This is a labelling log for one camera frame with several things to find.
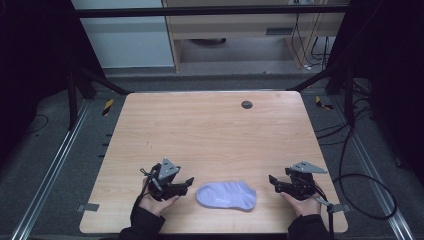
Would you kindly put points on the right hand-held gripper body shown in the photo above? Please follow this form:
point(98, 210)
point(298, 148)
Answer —
point(301, 183)

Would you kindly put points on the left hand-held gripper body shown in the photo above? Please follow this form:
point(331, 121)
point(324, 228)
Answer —
point(166, 171)

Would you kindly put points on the lavender ankle sock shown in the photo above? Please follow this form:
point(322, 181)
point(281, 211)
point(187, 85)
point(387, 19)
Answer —
point(226, 195)

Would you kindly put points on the person's right hand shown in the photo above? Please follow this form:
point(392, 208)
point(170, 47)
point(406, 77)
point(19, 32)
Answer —
point(305, 207)

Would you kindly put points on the person's left hand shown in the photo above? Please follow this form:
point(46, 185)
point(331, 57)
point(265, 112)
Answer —
point(156, 206)

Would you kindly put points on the grey tape strip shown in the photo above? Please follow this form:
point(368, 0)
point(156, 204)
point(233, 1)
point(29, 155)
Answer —
point(340, 208)
point(88, 207)

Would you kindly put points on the grey round table grommet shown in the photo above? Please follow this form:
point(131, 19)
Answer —
point(246, 104)

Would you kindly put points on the yellow black hazard tape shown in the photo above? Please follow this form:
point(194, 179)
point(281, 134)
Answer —
point(321, 103)
point(107, 107)

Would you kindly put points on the black metal stand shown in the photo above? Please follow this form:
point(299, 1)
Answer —
point(72, 100)
point(348, 100)

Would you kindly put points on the white cabinet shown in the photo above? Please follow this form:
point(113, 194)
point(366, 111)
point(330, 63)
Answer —
point(126, 43)

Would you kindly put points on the black curtain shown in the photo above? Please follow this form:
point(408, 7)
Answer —
point(33, 66)
point(396, 83)

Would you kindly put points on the wooden office desk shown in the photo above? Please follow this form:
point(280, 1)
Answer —
point(233, 25)

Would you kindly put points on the aluminium floor rail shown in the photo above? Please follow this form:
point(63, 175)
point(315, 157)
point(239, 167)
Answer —
point(370, 166)
point(50, 170)

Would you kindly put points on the black horizontal frame bar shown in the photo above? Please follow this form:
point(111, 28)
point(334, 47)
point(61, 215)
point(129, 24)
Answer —
point(200, 11)

